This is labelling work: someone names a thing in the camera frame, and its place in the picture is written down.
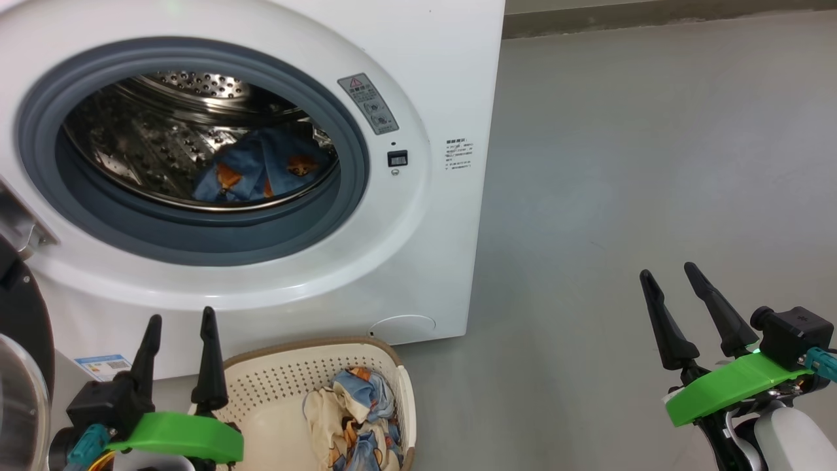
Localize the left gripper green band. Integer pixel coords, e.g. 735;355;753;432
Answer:
108;306;245;471

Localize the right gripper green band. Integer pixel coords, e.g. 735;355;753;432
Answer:
640;262;817;459

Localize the black round washer door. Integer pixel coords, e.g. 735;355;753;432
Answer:
0;177;60;471

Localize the cream blue patterned garment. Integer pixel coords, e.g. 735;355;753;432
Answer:
302;368;405;471

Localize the blue orange patterned garment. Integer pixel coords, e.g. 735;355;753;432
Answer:
192;128;331;202

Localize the perforated steel washer drum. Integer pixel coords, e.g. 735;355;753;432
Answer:
62;71;341;211

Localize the white front-load washing machine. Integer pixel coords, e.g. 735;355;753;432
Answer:
0;0;506;381

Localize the blue energy label sticker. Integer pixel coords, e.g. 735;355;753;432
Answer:
74;354;133;382

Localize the cream perforated laundry basket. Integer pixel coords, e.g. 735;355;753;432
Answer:
190;337;417;471

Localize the round white filter cover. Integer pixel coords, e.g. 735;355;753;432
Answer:
367;315;437;345

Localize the grey warning sticker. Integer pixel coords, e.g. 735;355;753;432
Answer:
337;73;400;136

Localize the teal left camera cable connector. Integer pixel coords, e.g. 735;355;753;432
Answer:
65;424;111;469

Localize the teal camera cable connector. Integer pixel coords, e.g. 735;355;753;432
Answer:
65;424;111;469
804;347;837;383

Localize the teal right camera cable connector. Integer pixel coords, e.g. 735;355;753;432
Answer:
804;347;837;383

